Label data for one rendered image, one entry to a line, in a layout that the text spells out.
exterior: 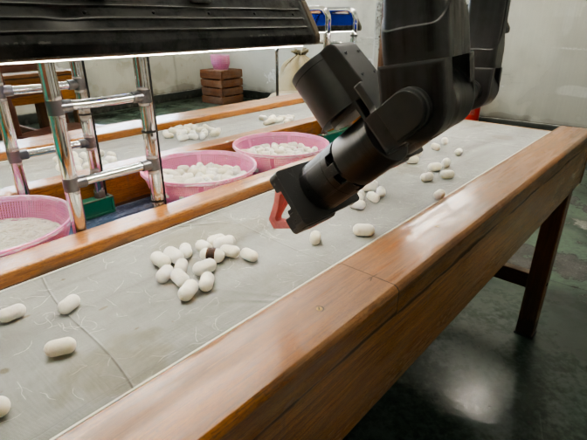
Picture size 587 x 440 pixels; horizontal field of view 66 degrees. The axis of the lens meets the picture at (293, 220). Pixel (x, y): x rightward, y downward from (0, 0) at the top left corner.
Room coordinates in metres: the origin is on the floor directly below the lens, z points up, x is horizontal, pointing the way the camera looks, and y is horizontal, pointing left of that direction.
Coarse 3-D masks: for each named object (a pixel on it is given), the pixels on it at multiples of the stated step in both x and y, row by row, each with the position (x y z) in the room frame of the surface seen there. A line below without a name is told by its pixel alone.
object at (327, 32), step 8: (312, 8) 1.60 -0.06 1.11; (320, 8) 1.57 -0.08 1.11; (328, 8) 1.74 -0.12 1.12; (336, 8) 1.72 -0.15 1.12; (344, 8) 1.70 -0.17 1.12; (352, 8) 1.68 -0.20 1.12; (328, 16) 1.56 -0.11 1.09; (352, 16) 1.67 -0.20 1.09; (328, 24) 1.56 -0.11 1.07; (352, 24) 1.67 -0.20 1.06; (328, 32) 1.56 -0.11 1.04; (352, 32) 1.67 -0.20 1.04; (328, 40) 1.56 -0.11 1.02; (352, 40) 1.67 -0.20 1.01; (344, 128) 1.65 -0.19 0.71; (328, 136) 1.57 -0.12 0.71; (336, 136) 1.60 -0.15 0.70
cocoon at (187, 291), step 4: (188, 280) 0.52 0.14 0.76; (192, 280) 0.52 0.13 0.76; (184, 284) 0.51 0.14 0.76; (188, 284) 0.51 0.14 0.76; (192, 284) 0.51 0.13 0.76; (196, 284) 0.52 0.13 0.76; (180, 288) 0.50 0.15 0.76; (184, 288) 0.50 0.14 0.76; (188, 288) 0.50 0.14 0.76; (192, 288) 0.51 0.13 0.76; (196, 288) 0.51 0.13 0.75; (180, 292) 0.50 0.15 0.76; (184, 292) 0.50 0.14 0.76; (188, 292) 0.50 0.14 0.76; (192, 292) 0.50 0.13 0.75; (180, 296) 0.50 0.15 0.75; (184, 296) 0.49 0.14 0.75; (188, 296) 0.50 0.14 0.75; (192, 296) 0.50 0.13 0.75; (184, 300) 0.50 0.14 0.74; (188, 300) 0.50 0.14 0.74
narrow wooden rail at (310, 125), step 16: (272, 128) 1.42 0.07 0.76; (288, 128) 1.45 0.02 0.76; (304, 128) 1.51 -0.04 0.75; (320, 128) 1.57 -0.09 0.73; (192, 144) 1.23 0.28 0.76; (208, 144) 1.23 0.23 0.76; (224, 144) 1.25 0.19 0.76; (304, 144) 1.51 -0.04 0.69; (128, 160) 1.07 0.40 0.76; (176, 160) 1.13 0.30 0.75; (128, 176) 1.03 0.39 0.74; (0, 192) 0.85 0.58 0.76; (16, 192) 0.85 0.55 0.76; (32, 192) 0.87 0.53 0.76; (48, 192) 0.89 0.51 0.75; (64, 192) 0.91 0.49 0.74; (80, 192) 0.94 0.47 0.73; (112, 192) 0.99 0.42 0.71; (128, 192) 1.02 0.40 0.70; (144, 192) 1.05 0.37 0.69; (0, 208) 0.82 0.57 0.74; (48, 208) 0.88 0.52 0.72
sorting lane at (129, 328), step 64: (512, 128) 1.54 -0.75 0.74; (448, 192) 0.91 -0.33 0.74; (128, 256) 0.63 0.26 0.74; (192, 256) 0.63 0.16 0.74; (320, 256) 0.63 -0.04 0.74; (64, 320) 0.46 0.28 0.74; (128, 320) 0.46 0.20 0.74; (192, 320) 0.46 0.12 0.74; (0, 384) 0.35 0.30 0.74; (64, 384) 0.35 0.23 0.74; (128, 384) 0.35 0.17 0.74
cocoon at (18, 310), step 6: (12, 306) 0.46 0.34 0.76; (18, 306) 0.47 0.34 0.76; (24, 306) 0.47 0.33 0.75; (0, 312) 0.45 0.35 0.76; (6, 312) 0.46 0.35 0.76; (12, 312) 0.46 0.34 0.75; (18, 312) 0.46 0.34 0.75; (24, 312) 0.47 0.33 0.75; (0, 318) 0.45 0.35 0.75; (6, 318) 0.45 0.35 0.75; (12, 318) 0.46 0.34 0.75
